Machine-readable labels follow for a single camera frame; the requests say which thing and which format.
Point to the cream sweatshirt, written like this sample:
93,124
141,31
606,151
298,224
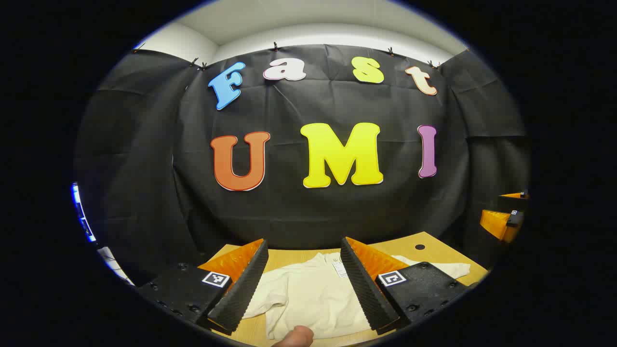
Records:
308,294

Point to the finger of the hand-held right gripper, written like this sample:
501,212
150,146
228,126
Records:
494,224
512,202

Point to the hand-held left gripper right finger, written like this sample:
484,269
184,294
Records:
366,294

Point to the computer monitor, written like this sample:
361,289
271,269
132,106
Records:
78,207

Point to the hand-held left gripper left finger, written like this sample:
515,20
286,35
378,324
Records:
241,294

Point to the black backdrop cloth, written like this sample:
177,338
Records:
299,207

